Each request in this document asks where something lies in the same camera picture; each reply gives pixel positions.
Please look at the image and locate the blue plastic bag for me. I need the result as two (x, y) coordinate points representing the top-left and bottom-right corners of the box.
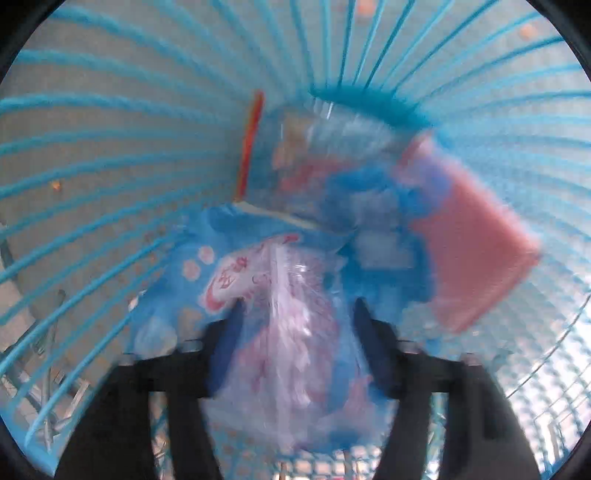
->
(131, 164), (436, 358)

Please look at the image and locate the clear plastic snack bag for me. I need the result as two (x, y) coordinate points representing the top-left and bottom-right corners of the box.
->
(202, 234), (388, 453)

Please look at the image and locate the pink mesh sponge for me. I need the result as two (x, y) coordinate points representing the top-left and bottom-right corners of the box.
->
(394, 133), (541, 333)

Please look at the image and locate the green label plastic bottle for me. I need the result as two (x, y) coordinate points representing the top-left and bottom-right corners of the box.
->
(236, 91), (417, 231)

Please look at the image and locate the blue plastic waste basket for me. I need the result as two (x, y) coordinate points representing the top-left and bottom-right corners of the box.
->
(1, 1), (590, 479)

